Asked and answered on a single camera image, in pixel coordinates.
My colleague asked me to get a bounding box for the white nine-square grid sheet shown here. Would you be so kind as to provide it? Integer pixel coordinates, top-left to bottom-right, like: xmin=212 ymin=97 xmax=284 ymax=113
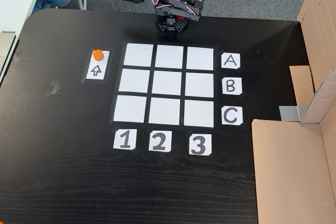
xmin=109 ymin=40 xmax=219 ymax=128

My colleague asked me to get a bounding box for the paper sheet with arrow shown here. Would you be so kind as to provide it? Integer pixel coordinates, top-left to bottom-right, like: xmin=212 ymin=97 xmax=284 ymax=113
xmin=80 ymin=48 xmax=113 ymax=83

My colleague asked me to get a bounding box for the crumpled clear tape piece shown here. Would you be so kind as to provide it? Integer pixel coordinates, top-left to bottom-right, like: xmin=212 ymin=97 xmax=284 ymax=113
xmin=46 ymin=79 xmax=61 ymax=98

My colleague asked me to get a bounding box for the paper sheet letter A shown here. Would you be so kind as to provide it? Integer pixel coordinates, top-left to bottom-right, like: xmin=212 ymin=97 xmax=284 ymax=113
xmin=220 ymin=52 xmax=241 ymax=70

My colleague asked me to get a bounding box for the flat clear tape piece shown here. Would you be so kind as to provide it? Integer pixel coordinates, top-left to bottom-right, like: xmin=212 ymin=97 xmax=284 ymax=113
xmin=13 ymin=49 xmax=26 ymax=64

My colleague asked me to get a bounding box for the paper sheet letter B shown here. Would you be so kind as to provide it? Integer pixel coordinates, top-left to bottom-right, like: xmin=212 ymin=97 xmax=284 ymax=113
xmin=222 ymin=77 xmax=243 ymax=95

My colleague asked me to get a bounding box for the paper sheet number 1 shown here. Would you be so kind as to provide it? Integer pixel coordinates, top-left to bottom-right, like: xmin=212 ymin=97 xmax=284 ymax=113
xmin=113 ymin=129 xmax=137 ymax=151

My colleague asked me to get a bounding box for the paper sheet number 2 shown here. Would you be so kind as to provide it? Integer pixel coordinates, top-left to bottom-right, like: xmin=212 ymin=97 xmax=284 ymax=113
xmin=148 ymin=130 xmax=173 ymax=152

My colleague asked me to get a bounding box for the paper sheet letter C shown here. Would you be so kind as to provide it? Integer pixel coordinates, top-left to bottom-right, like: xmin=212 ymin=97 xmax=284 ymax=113
xmin=221 ymin=106 xmax=243 ymax=126

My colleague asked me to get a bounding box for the paper sheet number 3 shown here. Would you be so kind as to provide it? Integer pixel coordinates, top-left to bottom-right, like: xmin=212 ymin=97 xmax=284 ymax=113
xmin=188 ymin=133 xmax=212 ymax=156

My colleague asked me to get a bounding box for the grey tape strip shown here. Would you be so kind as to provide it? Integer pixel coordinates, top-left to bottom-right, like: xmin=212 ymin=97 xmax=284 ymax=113
xmin=278 ymin=104 xmax=308 ymax=122

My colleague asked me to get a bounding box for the brown cardboard screen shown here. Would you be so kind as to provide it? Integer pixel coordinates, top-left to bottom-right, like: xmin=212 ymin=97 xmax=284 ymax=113
xmin=251 ymin=0 xmax=336 ymax=224

